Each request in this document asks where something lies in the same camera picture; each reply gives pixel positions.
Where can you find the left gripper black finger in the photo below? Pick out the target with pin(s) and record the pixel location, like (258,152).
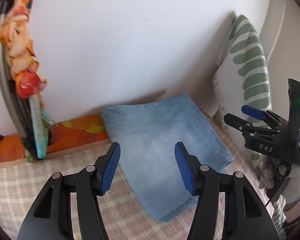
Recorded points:
(247,127)

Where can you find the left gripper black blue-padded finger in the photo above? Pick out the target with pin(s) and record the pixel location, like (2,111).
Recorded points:
(264,119)
(245,216)
(49,217)

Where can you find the light blue denim pants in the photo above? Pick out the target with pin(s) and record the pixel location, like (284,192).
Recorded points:
(147,135)

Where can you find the white knit gloved hand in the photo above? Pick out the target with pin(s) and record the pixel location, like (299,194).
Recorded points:
(291,193)

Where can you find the green striped white pillow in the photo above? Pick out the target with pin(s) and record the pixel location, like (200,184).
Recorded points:
(242,76)

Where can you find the beige checkered bed blanket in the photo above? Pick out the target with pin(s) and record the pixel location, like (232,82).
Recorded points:
(123,216)

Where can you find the folded silver tripod stand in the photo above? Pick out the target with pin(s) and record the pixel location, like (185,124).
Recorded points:
(17,107)

